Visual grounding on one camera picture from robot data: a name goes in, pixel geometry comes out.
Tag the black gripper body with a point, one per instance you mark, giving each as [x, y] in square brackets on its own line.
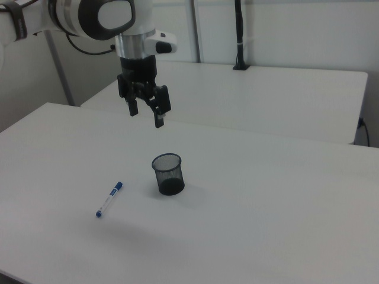
[138, 69]

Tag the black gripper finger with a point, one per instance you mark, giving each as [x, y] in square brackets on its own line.
[162, 100]
[133, 108]

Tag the blue and white marker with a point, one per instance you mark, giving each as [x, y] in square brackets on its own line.
[109, 200]

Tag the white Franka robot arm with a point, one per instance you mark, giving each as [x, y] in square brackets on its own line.
[89, 17]

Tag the white side table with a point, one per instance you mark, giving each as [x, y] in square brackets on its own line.
[237, 97]

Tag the black mesh pen cup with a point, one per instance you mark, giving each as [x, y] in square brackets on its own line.
[171, 186]

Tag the grey partition frame post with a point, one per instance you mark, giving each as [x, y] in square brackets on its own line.
[197, 29]
[60, 71]

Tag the black camera pole with clamp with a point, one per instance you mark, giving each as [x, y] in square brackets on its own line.
[240, 29]

